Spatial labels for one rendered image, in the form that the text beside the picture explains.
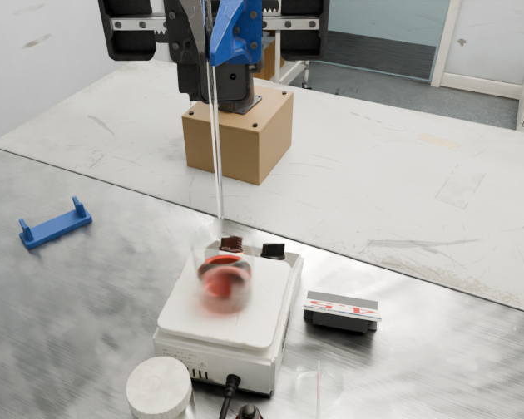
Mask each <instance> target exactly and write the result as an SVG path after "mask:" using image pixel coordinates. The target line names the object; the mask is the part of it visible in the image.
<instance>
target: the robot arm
mask: <svg viewBox="0 0 524 419"><path fill-rule="evenodd" d="M97 1H98V6H99V10H100V14H101V22H102V26H103V31H104V35H105V39H106V47H107V51H108V56H109V57H110V58H111V59H112V60H114V61H116V62H136V61H149V60H151V59H152V58H153V56H154V55H155V52H156V42H158V43H168V45H169V52H170V56H171V60H172V61H173V62H174V63H176V64H177V66H176V67H177V79H178V89H179V93H186V94H188V95H189V100H190V101H202V102H203V103H205V104H208V105H209V104H210V98H209V87H208V75H207V64H206V63H207V56H206V44H205V30H204V18H203V7H202V0H163V3H164V10H165V12H153V11H152V6H151V0H97ZM210 2H211V16H212V29H213V32H212V35H211V39H210V65H211V66H212V67H215V81H216V95H217V108H218V110H222V111H228V112H232V113H235V114H239V115H245V114H246V113H247V112H248V111H250V110H251V109H252V108H253V107H254V106H256V105H257V104H258V103H259V102H260V101H261V100H262V96H258V95H255V90H254V77H253V73H257V72H258V73H260V70H261V69H263V68H264V43H263V42H262V37H263V30H280V54H281V56H282V57H283V59H285V60H286V61H319V60H321V59H323V58H324V56H325V54H326V45H327V35H328V24H329V4H330V0H281V7H280V12H278V11H279V0H210ZM265 9H266V12H264V10H265ZM274 9H275V11H276V12H273V11H274ZM269 10H271V12H269ZM154 30H165V33H164V34H163V31H160V34H159V33H158V31H156V32H155V31H154Z"/></svg>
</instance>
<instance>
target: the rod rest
mask: <svg viewBox="0 0 524 419"><path fill-rule="evenodd" d="M72 200H73V203H74V206H75V209H74V210H72V211H69V212H67V213H65V214H62V215H60V216H57V217H56V218H54V219H50V220H48V221H47V222H44V223H42V224H39V225H37V226H35V227H32V228H29V226H28V225H26V223H25V221H24V219H23V218H21V219H19V220H18V221H19V223H20V225H21V227H22V231H23V232H21V233H20V234H19V237H20V239H21V241H22V242H23V243H24V244H25V246H26V247H27V249H33V248H35V247H37V246H39V245H41V244H44V243H46V242H48V241H50V240H52V239H55V238H57V237H59V236H61V235H63V234H66V233H68V232H70V231H72V230H74V229H77V228H79V227H81V226H83V225H85V224H88V223H90V222H92V216H91V215H90V214H89V213H88V212H87V210H86V209H85V208H84V206H83V203H82V202H79V200H78V198H77V197H76V196H73V197H72Z"/></svg>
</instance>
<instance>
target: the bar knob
mask: <svg viewBox="0 0 524 419"><path fill-rule="evenodd" d="M285 245H286V243H263V247H262V252H261V253H260V256H261V257H262V258H265V259H274V260H283V259H285V255H284V251H285Z"/></svg>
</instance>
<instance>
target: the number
mask: <svg viewBox="0 0 524 419"><path fill-rule="evenodd" d="M306 305H307V306H312V307H317V308H326V309H332V310H337V311H343V312H348V313H357V314H362V315H368V316H373V317H378V314H377V311H376V310H372V309H366V308H356V307H351V306H346V305H341V304H336V303H326V302H320V301H315V300H310V299H308V302H307V303H306Z"/></svg>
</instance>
